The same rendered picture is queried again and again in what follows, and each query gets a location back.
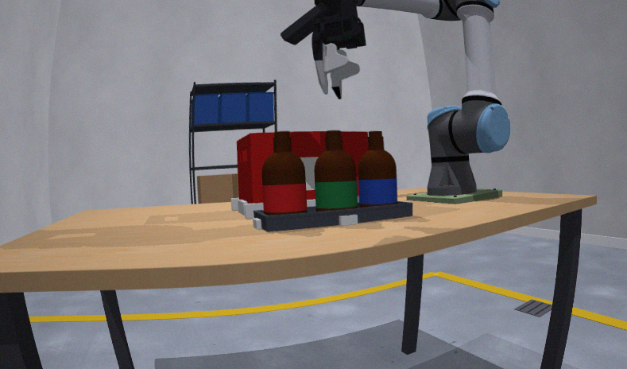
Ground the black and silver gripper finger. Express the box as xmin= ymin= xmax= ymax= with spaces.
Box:
xmin=312 ymin=28 xmax=349 ymax=94
xmin=331 ymin=48 xmax=360 ymax=99

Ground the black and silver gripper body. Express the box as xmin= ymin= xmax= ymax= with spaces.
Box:
xmin=313 ymin=0 xmax=366 ymax=49

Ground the red plastic crate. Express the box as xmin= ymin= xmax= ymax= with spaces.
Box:
xmin=237 ymin=131 xmax=364 ymax=204

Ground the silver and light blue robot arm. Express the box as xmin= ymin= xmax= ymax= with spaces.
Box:
xmin=281 ymin=0 xmax=510 ymax=196

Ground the brown bottle with blue label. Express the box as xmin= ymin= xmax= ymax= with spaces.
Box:
xmin=358 ymin=131 xmax=397 ymax=208

